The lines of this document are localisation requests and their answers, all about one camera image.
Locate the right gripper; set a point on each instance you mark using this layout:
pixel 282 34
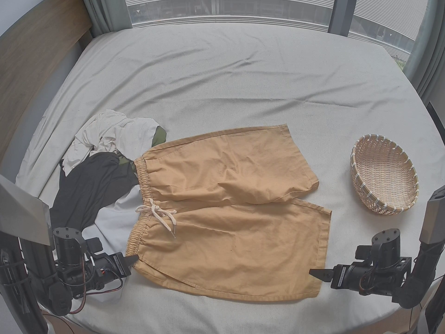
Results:
pixel 351 277

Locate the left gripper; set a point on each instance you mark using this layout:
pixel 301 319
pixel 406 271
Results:
pixel 111 266

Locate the tan shorts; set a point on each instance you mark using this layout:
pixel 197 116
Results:
pixel 226 228

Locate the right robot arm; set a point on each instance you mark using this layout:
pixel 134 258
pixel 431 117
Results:
pixel 433 217

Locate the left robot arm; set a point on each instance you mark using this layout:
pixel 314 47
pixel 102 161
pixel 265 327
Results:
pixel 21 214

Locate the round woven basket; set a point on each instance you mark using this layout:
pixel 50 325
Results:
pixel 382 172

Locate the bed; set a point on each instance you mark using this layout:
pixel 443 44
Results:
pixel 226 82

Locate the pile of clothes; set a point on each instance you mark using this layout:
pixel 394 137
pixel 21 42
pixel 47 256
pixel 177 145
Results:
pixel 94 186

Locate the grey-green curtain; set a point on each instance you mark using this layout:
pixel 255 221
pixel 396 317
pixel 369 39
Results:
pixel 427 47
pixel 104 5

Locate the window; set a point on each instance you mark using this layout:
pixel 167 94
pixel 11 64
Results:
pixel 243 5

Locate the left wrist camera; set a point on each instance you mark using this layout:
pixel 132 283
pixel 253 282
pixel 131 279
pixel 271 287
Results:
pixel 93 245

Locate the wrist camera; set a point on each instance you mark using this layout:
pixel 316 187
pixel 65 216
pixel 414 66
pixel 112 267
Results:
pixel 93 245
pixel 364 252

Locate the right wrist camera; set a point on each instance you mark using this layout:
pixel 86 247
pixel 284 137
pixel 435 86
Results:
pixel 364 252

